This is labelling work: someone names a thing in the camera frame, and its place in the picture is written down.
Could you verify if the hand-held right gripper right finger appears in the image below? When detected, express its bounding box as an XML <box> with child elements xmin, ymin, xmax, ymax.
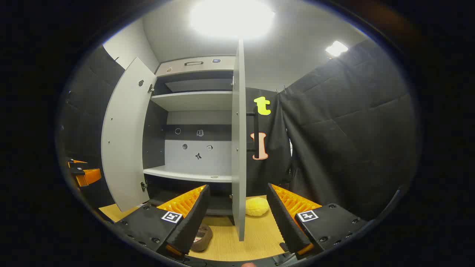
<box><xmin>266</xmin><ymin>183</ymin><xmax>368</xmax><ymax>260</ymax></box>

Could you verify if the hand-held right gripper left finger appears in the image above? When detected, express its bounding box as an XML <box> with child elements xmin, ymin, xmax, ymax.
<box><xmin>113</xmin><ymin>184</ymin><xmax>211</xmax><ymax>259</ymax></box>

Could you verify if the brown fuzzy shoe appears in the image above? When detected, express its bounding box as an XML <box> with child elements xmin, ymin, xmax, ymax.
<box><xmin>191</xmin><ymin>224</ymin><xmax>213</xmax><ymax>252</ymax></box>

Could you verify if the grey shoe cabinet door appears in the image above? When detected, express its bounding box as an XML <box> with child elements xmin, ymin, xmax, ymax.
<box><xmin>231</xmin><ymin>38</ymin><xmax>260</xmax><ymax>242</ymax></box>
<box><xmin>101</xmin><ymin>57</ymin><xmax>158</xmax><ymax>212</ymax></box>

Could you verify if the grey shoe cabinet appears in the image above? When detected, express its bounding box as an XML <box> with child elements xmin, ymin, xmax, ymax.
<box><xmin>143</xmin><ymin>56</ymin><xmax>238</xmax><ymax>223</ymax></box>

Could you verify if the yellow plush toy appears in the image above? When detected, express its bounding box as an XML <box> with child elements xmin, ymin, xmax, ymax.
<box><xmin>245</xmin><ymin>197</ymin><xmax>270</xmax><ymax>217</ymax></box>

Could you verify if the black backdrop cloth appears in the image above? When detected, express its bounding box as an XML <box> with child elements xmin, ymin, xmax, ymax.
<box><xmin>56</xmin><ymin>39</ymin><xmax>422</xmax><ymax>221</ymax></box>

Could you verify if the small ceiling light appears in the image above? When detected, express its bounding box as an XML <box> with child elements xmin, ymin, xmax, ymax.
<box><xmin>325</xmin><ymin>41</ymin><xmax>349</xmax><ymax>57</ymax></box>

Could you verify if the large ceiling light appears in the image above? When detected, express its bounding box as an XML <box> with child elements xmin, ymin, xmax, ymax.
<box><xmin>189</xmin><ymin>0</ymin><xmax>276</xmax><ymax>39</ymax></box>

